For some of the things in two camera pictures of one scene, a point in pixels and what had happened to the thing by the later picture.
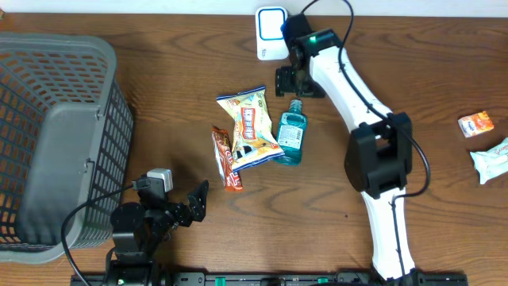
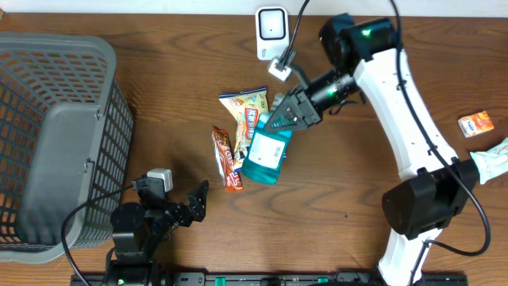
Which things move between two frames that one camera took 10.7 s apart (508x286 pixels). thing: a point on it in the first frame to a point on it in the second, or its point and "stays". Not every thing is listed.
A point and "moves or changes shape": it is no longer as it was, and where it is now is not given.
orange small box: [475, 124] stays
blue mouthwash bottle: [291, 133] moves or changes shape
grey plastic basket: [66, 139] stays
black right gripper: [281, 85] to [304, 106]
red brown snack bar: [222, 144] stays
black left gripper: [196, 210] stays
